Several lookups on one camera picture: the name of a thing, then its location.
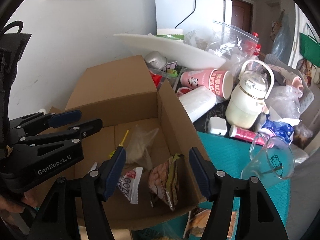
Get brown patterned snack packet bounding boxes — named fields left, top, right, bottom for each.
left=183, top=207, right=238, bottom=239

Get yellow lollipop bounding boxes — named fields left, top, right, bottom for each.
left=108, top=129, right=131, bottom=158

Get pink tablet tube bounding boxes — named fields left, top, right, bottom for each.
left=229, top=125, right=267, bottom=146

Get white curved tray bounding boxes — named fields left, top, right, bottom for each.
left=114, top=34, right=226, bottom=70

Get person's left hand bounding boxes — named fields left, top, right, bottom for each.
left=0, top=190, right=38, bottom=213

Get teal printed table mat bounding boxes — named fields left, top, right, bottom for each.
left=131, top=132, right=291, bottom=239

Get black spoon in cup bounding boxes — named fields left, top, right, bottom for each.
left=261, top=166, right=283, bottom=176

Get blue white plastic bag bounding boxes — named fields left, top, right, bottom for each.
left=258, top=121, right=295, bottom=145

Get white power adapter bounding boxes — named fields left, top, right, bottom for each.
left=208, top=116, right=228, bottom=137

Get snack packet in box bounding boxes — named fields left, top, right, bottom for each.
left=148, top=154, right=183, bottom=211

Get clear glass cup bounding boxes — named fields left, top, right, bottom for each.
left=240, top=133, right=295, bottom=188

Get white Gozy snack packet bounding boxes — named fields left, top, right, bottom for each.
left=117, top=167, right=143, bottom=204

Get green bag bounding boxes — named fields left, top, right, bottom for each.
left=299, top=23, right=320, bottom=68

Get pink paper cup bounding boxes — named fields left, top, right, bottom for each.
left=180, top=69, right=233, bottom=100

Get white paper roll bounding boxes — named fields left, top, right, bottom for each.
left=179, top=86, right=217, bottom=122

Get brown cardboard box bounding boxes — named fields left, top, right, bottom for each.
left=62, top=56, right=207, bottom=230

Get cream white kettle jug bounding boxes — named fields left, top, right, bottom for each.
left=225, top=59, right=274, bottom=129

